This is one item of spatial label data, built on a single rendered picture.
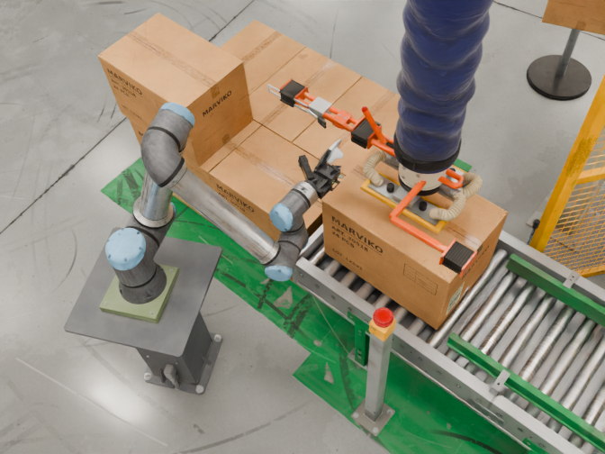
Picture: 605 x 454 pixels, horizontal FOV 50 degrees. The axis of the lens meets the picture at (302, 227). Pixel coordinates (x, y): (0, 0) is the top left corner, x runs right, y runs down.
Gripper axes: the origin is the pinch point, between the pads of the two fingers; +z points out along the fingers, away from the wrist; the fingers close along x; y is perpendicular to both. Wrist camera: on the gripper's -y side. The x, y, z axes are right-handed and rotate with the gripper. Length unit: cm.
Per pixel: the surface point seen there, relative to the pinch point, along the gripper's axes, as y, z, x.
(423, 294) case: 46, -7, -46
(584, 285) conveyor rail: 93, 46, -62
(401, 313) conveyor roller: 39, -9, -67
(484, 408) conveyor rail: 87, -21, -71
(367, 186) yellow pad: 12.7, 0.6, -11.4
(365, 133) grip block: 2.8, 11.5, 1.3
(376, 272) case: 24, -6, -53
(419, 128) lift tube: 28.6, 3.4, 28.4
